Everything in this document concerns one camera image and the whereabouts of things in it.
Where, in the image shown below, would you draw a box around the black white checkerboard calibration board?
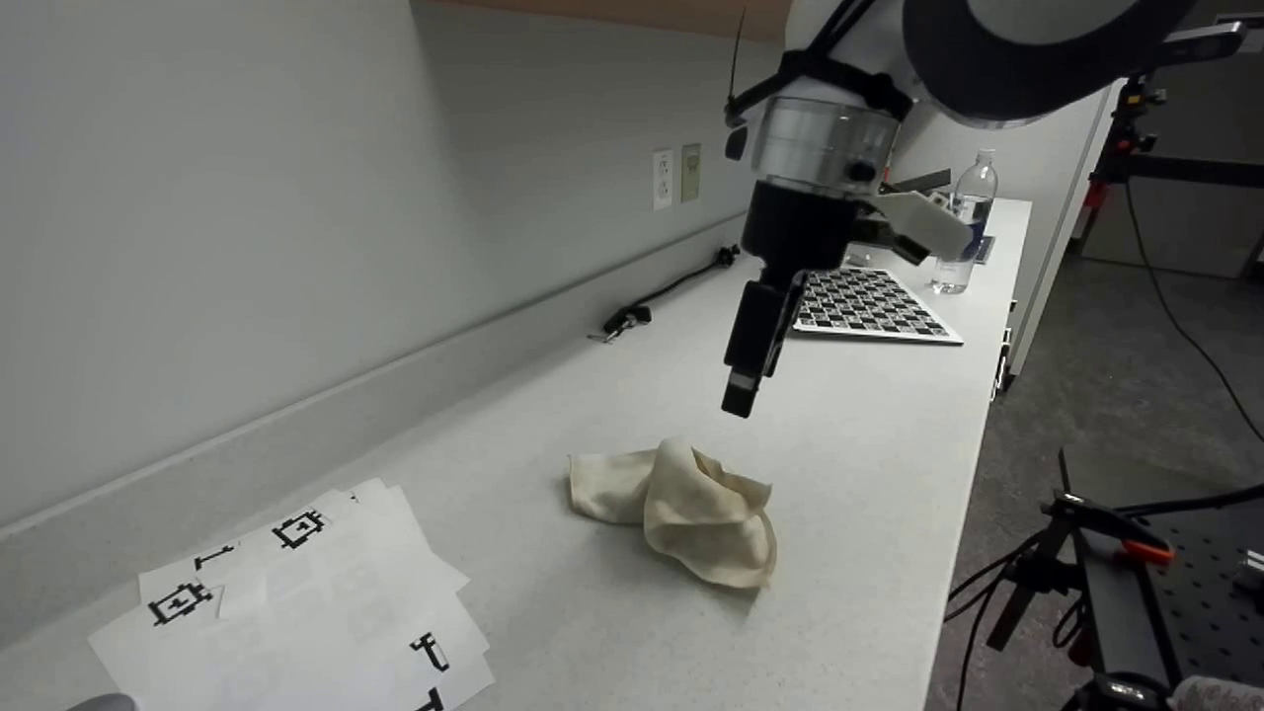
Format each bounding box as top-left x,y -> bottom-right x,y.
786,256 -> 966,350

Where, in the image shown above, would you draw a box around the thin black floor cable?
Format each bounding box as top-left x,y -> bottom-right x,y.
1119,174 -> 1264,451

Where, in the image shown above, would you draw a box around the white wall outlet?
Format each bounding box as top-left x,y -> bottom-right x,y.
677,138 -> 708,204

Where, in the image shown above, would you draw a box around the paper sheet with digit one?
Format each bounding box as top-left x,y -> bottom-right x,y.
133,472 -> 470,630

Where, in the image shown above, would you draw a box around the white wall outlet plate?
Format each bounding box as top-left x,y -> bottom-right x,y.
646,146 -> 677,213

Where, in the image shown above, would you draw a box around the black stereo camera bar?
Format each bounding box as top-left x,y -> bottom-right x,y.
1158,17 -> 1248,71

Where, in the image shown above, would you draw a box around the beige cloth towel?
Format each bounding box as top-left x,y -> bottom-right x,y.
565,434 -> 783,595

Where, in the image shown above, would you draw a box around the black cable with connector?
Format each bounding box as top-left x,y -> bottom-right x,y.
596,241 -> 741,339

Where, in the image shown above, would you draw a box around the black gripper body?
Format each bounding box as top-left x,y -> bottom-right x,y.
738,176 -> 865,276

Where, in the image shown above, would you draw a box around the black perforated breadboard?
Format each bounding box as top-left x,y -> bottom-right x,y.
1070,492 -> 1264,694

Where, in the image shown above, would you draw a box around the white paper sheet printed markers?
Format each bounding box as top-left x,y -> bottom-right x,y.
83,578 -> 496,711

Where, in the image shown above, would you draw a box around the black red camera tripod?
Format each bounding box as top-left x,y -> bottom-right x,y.
1070,71 -> 1264,250

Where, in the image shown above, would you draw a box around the clear plastic water bottle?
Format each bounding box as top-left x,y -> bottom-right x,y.
927,150 -> 1003,300

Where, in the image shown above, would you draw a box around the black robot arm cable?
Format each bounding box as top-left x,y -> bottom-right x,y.
724,0 -> 914,164

